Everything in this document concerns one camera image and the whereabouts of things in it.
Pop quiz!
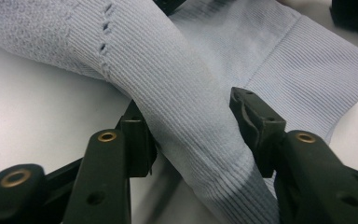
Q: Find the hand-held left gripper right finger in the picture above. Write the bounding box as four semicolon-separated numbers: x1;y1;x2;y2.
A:
228;86;358;224

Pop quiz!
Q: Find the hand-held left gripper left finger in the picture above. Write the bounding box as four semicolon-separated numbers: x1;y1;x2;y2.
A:
62;99;158;224

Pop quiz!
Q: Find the light blue tank top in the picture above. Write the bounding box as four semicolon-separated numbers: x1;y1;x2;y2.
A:
0;0;358;224

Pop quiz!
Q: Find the grey ribbed sock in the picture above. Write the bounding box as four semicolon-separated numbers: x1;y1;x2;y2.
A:
0;0;358;224

